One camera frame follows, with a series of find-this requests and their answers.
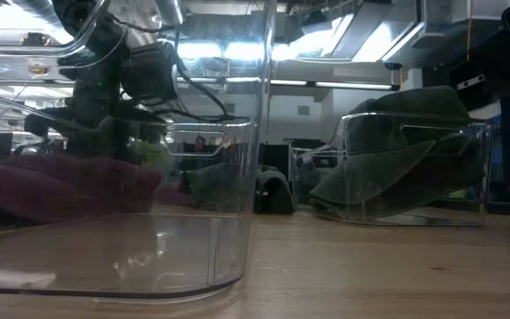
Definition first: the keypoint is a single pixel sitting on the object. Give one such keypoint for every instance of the black desk frame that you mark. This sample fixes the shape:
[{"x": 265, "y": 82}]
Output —
[{"x": 503, "y": 66}]

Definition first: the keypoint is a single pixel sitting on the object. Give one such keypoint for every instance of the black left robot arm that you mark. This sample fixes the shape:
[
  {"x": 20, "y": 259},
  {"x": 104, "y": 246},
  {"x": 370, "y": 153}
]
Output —
[{"x": 95, "y": 88}]

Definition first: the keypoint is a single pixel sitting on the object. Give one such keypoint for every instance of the maroon cap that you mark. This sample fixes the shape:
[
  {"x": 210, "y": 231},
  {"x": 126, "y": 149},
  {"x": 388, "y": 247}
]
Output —
[{"x": 38, "y": 190}]

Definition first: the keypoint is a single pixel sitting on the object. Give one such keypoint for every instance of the small green plant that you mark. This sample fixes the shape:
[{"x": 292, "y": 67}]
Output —
[{"x": 151, "y": 153}]

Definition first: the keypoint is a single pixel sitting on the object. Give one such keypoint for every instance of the ceiling light panel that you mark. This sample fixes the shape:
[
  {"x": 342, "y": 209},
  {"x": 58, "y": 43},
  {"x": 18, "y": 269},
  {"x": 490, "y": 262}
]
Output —
[
  {"x": 383, "y": 44},
  {"x": 312, "y": 44}
]

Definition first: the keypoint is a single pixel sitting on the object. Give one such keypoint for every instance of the long ceiling light bar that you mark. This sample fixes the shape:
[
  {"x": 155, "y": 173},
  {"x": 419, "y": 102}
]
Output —
[{"x": 352, "y": 85}]

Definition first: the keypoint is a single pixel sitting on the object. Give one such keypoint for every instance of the dark green cap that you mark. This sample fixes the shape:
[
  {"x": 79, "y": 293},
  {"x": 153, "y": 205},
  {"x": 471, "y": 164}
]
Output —
[
  {"x": 370, "y": 177},
  {"x": 414, "y": 104},
  {"x": 277, "y": 190}
]

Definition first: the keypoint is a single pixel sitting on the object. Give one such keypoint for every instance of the clear plastic bin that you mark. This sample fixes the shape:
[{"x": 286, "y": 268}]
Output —
[
  {"x": 348, "y": 128},
  {"x": 104, "y": 257}
]

